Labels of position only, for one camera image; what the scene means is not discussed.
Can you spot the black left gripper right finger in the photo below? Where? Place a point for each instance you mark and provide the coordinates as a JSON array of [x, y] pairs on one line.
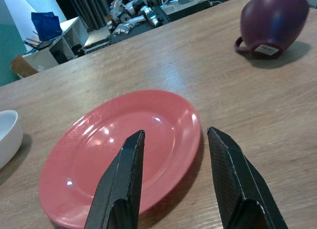
[[237, 189]]

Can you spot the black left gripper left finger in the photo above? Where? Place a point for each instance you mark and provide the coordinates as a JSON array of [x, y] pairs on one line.
[[116, 189]]

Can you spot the pink round plate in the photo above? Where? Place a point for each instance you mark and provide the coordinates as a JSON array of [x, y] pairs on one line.
[[81, 152]]

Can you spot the white ceramic bowl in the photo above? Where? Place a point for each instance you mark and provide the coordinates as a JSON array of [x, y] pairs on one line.
[[8, 137]]

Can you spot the brown cardboard piece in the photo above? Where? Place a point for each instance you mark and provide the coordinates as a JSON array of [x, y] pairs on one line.
[[23, 66]]

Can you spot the black flat tray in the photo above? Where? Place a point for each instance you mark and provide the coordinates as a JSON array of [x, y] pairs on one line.
[[44, 45]]

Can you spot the white shelf unit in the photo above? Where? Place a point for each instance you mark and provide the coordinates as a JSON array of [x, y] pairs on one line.
[[69, 25]]

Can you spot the purple ceramic mug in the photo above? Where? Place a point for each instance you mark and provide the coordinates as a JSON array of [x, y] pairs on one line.
[[272, 18]]

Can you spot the blue plastic bag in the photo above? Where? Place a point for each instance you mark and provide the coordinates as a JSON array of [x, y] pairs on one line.
[[45, 25]]

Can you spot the white silver robot lying down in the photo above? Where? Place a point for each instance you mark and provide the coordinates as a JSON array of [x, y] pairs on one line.
[[135, 8]]

